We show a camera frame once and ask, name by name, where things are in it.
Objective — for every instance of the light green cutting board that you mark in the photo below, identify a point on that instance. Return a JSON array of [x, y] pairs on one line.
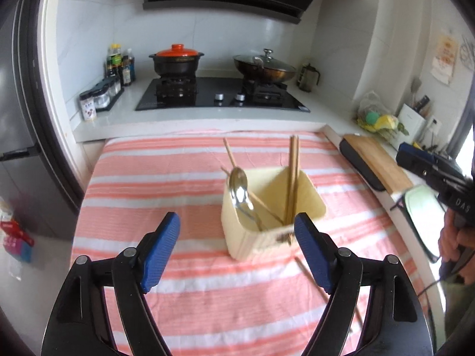
[[419, 215]]

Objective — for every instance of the person's right hand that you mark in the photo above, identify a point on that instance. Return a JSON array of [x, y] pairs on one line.
[[451, 243]]

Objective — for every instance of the pink striped tablecloth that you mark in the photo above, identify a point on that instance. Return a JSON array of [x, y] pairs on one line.
[[167, 178]]

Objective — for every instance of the black pot with orange lid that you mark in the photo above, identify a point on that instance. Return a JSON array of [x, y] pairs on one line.
[[176, 61]]

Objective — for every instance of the wall calendar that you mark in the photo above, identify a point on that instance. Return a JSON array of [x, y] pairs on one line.
[[443, 59]]

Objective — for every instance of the black padded mat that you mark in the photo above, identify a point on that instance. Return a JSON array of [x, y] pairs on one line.
[[360, 167]]

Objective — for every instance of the red packet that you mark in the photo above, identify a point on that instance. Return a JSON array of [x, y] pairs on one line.
[[13, 235]]

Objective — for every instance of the rack of spice jars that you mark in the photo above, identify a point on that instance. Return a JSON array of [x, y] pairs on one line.
[[98, 98]]

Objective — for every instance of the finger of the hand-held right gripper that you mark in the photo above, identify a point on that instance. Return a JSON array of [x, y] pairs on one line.
[[410, 165], [408, 149]]

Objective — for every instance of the wooden cutting board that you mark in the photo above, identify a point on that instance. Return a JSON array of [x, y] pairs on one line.
[[382, 163]]

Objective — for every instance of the dark wooden chopstick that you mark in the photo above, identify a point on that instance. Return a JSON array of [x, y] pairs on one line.
[[319, 285], [267, 207]]

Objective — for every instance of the glass press jar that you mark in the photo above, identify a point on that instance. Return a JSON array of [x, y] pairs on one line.
[[308, 78]]

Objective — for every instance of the group of sauce bottles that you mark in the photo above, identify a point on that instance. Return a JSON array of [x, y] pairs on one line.
[[120, 65]]

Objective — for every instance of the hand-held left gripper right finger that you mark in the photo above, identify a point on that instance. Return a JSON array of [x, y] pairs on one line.
[[315, 252]]

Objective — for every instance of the cream ribbed utensil holder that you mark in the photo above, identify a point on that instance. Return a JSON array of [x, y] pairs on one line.
[[256, 244]]

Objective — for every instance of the black gas stove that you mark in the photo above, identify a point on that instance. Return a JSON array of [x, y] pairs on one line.
[[207, 94]]

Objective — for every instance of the grey refrigerator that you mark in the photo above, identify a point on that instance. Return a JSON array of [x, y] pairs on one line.
[[29, 118]]

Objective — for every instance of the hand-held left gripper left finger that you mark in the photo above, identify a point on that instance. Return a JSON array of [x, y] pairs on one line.
[[159, 252]]

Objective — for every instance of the black wok with glass lid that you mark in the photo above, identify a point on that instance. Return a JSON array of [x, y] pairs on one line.
[[265, 68]]

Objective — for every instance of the plastic bag with sponges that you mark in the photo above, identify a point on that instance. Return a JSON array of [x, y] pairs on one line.
[[378, 118]]

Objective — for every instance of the white knife block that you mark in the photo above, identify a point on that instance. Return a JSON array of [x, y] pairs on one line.
[[410, 124]]

